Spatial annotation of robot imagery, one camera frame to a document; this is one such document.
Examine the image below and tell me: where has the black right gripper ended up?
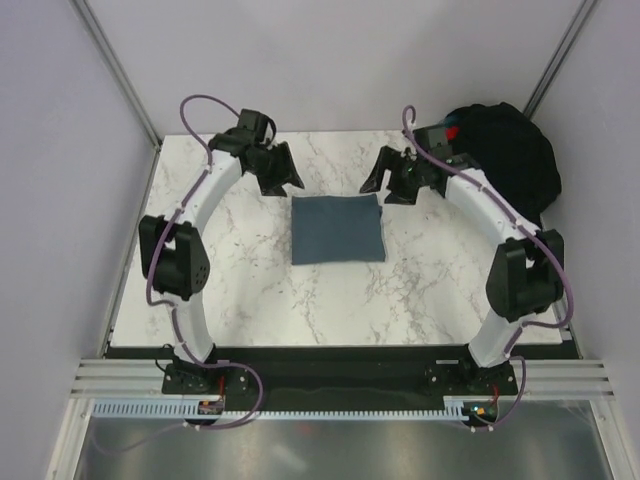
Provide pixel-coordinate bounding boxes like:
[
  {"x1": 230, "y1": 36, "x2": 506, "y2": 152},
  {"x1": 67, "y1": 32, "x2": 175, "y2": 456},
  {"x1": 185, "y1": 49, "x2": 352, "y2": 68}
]
[{"x1": 359, "y1": 147, "x2": 426, "y2": 208}]

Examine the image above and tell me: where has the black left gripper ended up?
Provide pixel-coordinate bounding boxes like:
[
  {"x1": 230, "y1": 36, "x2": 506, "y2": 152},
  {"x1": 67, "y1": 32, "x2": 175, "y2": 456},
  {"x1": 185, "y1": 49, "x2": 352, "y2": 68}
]
[{"x1": 249, "y1": 144, "x2": 305, "y2": 200}]

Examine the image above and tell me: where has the grey-blue t shirt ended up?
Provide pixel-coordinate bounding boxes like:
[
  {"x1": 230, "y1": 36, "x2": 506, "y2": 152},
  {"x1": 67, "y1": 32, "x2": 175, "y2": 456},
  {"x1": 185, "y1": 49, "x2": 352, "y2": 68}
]
[{"x1": 291, "y1": 194, "x2": 386, "y2": 266}]

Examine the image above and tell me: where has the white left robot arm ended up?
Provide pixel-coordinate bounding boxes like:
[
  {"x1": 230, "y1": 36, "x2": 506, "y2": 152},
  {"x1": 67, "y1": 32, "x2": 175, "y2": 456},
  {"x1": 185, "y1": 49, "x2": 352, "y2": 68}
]
[{"x1": 138, "y1": 109, "x2": 304, "y2": 393}]

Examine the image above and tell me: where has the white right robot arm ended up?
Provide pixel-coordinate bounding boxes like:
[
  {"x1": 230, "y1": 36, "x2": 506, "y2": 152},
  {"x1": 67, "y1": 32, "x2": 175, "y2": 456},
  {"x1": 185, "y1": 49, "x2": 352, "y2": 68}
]
[{"x1": 360, "y1": 126, "x2": 564, "y2": 394}]

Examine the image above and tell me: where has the red t shirt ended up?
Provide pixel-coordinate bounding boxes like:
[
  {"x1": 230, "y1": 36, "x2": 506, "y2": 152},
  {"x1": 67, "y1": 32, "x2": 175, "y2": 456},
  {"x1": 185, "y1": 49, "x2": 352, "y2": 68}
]
[{"x1": 446, "y1": 126, "x2": 459, "y2": 140}]

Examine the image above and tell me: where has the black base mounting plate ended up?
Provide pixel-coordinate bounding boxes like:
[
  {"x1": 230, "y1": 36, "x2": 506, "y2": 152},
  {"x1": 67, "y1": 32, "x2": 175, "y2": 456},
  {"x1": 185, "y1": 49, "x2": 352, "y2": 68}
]
[{"x1": 162, "y1": 345, "x2": 518, "y2": 411}]

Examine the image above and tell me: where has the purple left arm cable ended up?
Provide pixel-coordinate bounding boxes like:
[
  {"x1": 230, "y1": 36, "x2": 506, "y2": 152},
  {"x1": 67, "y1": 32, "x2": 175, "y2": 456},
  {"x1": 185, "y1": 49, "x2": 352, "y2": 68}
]
[{"x1": 92, "y1": 93, "x2": 266, "y2": 456}]

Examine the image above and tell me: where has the left aluminium frame post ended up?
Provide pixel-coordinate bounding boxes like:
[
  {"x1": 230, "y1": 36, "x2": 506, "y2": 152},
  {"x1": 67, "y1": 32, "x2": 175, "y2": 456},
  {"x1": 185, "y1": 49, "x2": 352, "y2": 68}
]
[{"x1": 69, "y1": 0, "x2": 164, "y2": 151}]

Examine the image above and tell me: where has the aluminium frame post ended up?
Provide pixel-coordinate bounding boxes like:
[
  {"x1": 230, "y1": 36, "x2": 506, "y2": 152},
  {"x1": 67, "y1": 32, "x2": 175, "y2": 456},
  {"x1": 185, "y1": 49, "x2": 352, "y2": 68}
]
[
  {"x1": 523, "y1": 0, "x2": 601, "y2": 120},
  {"x1": 69, "y1": 0, "x2": 164, "y2": 151}
]

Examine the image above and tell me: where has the white slotted cable duct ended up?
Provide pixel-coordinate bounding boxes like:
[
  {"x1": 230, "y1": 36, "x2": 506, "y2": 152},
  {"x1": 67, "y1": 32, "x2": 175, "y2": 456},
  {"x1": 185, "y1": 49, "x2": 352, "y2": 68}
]
[{"x1": 91, "y1": 398, "x2": 497, "y2": 421}]

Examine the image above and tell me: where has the right aluminium frame post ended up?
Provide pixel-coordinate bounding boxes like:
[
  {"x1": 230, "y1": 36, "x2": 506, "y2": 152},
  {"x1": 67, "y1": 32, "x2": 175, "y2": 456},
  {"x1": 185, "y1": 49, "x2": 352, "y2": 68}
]
[{"x1": 523, "y1": 0, "x2": 601, "y2": 120}]

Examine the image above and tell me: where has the aluminium front frame rail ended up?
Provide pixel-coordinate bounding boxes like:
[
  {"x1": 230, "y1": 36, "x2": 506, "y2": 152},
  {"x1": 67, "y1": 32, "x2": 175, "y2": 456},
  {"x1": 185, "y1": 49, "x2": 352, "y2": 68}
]
[{"x1": 71, "y1": 359, "x2": 613, "y2": 400}]

